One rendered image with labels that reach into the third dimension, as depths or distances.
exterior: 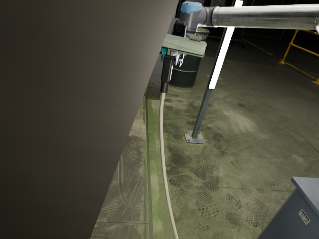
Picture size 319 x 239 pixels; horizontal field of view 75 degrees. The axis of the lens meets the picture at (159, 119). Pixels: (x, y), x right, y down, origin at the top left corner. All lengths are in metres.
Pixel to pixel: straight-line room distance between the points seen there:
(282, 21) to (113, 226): 1.37
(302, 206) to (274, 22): 0.83
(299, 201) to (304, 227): 0.11
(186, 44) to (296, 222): 0.97
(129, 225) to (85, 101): 1.14
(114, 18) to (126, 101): 0.15
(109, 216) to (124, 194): 0.19
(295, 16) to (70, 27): 0.81
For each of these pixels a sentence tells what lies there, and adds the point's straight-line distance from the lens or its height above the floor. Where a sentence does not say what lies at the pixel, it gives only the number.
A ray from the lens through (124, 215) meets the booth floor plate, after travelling 1.51.
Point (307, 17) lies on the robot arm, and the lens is 0.99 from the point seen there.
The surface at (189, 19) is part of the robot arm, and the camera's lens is 1.03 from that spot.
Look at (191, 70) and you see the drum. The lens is 3.33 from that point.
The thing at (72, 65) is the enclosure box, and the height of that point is 1.18.
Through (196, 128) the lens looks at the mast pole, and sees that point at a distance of 2.21.
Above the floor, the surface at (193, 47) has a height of 1.16.
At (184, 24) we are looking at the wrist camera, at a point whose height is 1.21.
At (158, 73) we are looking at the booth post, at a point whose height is 0.39.
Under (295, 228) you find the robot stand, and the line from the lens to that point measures 1.29.
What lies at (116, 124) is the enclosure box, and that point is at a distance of 0.45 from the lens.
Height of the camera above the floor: 1.31
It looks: 32 degrees down
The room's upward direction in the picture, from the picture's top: 11 degrees clockwise
